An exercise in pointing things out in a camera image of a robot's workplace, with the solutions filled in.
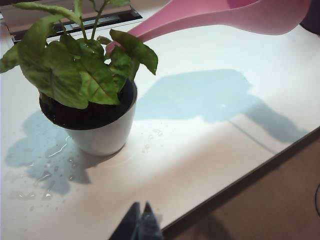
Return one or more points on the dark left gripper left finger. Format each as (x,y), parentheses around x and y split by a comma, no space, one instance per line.
(133,225)

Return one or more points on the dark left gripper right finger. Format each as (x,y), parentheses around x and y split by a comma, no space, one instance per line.
(150,225)

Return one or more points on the pink plastic watering can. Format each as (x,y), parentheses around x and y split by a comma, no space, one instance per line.
(225,17)

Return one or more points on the white plant pot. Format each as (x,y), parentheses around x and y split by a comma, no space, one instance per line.
(105,135)

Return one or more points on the green leafy plant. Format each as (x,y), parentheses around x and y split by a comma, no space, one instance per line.
(65,75)

